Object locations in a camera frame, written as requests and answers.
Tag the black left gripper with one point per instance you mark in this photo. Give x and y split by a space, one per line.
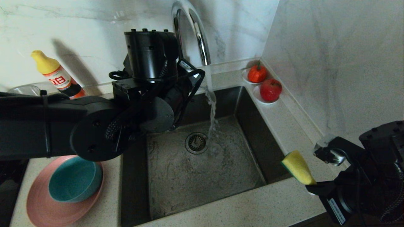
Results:
151 56

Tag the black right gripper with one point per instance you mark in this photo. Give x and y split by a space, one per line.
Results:
385 145

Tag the yellow green sponge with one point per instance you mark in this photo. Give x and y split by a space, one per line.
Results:
298 168

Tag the chrome gooseneck faucet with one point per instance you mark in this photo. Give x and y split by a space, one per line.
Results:
199 34

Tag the yellow capped dish soap bottle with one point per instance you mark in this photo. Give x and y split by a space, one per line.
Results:
52 72

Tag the teal bowl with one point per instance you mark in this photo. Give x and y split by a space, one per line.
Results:
75 181

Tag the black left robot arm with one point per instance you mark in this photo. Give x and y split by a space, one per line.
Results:
47 126

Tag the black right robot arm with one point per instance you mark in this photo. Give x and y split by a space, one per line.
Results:
394 217

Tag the stainless steel sink basin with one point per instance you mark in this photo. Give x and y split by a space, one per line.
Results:
195 189

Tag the clear running water stream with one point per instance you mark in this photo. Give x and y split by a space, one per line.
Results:
212 119

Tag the small white dish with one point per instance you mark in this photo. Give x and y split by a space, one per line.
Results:
256 94
244 77

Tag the round metal drain strainer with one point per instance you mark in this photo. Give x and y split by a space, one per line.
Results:
196 142

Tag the red apple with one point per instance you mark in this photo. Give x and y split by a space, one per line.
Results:
270 90

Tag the clear glass bowl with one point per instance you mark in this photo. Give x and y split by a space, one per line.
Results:
23 90

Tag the pink plate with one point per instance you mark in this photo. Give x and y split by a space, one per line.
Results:
39 214

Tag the black stove top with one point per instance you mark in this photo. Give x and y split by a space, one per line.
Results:
9 189

